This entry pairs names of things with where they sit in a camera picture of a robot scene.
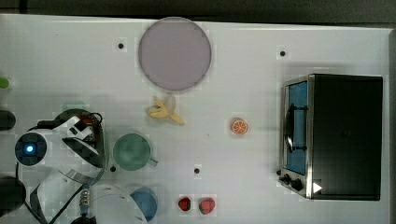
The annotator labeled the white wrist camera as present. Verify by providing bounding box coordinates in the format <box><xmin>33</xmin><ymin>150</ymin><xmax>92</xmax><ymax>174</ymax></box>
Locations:
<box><xmin>59</xmin><ymin>116</ymin><xmax>92</xmax><ymax>140</ymax></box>

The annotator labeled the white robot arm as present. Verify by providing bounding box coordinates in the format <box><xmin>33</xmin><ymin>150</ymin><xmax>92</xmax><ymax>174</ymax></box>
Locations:
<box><xmin>15</xmin><ymin>115</ymin><xmax>148</xmax><ymax>224</ymax></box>

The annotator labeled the black toaster oven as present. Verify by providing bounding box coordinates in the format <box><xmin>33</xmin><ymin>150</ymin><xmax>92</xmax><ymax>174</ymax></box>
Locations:
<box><xmin>276</xmin><ymin>74</ymin><xmax>383</xmax><ymax>201</ymax></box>

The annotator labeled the round lilac plate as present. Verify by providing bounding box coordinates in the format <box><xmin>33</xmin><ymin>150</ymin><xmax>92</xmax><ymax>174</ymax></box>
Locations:
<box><xmin>138</xmin><ymin>17</ymin><xmax>212</xmax><ymax>91</ymax></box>

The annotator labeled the orange slice toy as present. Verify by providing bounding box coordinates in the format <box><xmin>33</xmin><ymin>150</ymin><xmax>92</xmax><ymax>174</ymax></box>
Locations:
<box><xmin>231</xmin><ymin>118</ymin><xmax>248</xmax><ymax>134</ymax></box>

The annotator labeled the green mug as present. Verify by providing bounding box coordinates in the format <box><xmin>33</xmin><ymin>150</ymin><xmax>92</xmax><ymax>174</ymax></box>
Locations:
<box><xmin>113</xmin><ymin>133</ymin><xmax>158</xmax><ymax>171</ymax></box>

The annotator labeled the dark red strawberry toy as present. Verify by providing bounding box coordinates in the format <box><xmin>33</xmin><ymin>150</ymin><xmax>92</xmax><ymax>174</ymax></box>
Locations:
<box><xmin>177</xmin><ymin>197</ymin><xmax>191</xmax><ymax>212</ymax></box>

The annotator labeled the small green object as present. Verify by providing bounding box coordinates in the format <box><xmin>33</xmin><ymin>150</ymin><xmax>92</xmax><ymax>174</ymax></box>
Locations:
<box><xmin>0</xmin><ymin>77</ymin><xmax>10</xmax><ymax>89</ymax></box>

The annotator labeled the red ketchup bottle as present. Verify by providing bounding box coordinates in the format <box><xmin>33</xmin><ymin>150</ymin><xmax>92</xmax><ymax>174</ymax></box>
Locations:
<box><xmin>79</xmin><ymin>116</ymin><xmax>95</xmax><ymax>131</ymax></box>

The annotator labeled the black cylinder cup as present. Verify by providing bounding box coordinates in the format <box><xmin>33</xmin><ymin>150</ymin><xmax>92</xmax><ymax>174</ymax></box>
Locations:
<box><xmin>0</xmin><ymin>176</ymin><xmax>26</xmax><ymax>217</ymax></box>

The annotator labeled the pink strawberry toy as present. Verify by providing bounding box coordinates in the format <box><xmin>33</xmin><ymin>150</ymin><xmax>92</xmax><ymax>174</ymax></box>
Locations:
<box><xmin>199</xmin><ymin>198</ymin><xmax>216</xmax><ymax>215</ymax></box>

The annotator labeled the peeled banana toy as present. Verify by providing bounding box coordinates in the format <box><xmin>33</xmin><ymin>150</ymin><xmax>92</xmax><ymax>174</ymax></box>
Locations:
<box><xmin>147</xmin><ymin>95</ymin><xmax>185</xmax><ymax>125</ymax></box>

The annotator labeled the black cylinder post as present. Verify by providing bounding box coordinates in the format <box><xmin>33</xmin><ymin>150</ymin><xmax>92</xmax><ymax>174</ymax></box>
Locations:
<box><xmin>0</xmin><ymin>110</ymin><xmax>16</xmax><ymax>131</ymax></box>

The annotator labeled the blue cup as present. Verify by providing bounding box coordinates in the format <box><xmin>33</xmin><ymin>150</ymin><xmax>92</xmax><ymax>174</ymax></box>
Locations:
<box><xmin>131</xmin><ymin>187</ymin><xmax>158</xmax><ymax>222</ymax></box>

